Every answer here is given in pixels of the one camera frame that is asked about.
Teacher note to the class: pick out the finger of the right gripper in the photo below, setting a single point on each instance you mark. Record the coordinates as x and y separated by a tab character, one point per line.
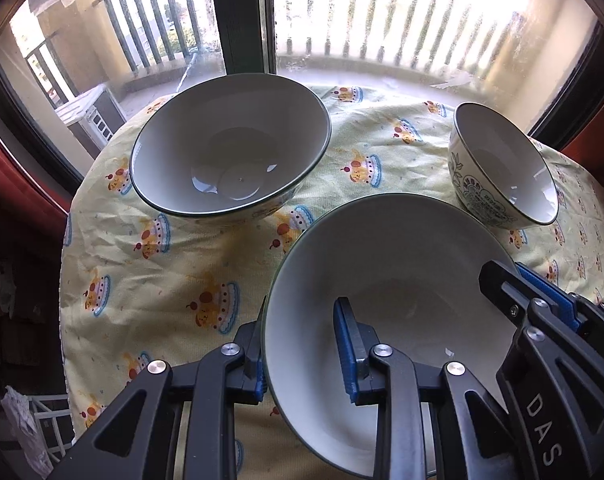
566	299
552	378

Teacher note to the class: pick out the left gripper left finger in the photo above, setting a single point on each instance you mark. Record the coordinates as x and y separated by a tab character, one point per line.
174	421

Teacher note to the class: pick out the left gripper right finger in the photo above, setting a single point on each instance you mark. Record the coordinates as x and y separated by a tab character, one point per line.
471	433

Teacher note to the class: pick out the green floral bowl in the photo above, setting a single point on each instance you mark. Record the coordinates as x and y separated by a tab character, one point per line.
497	172

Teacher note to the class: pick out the large green rim bowl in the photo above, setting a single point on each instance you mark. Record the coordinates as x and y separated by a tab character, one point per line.
409	266
232	148

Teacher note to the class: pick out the yellow cake print tablecloth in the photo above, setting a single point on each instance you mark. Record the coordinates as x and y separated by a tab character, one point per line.
137	285

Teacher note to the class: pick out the red curtain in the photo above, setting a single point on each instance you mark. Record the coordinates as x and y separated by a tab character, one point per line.
26	202

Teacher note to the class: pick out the outdoor air conditioner unit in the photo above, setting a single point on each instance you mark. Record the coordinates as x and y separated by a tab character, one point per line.
92	117

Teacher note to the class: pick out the white wire rack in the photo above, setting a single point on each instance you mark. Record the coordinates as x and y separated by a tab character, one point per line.
52	415

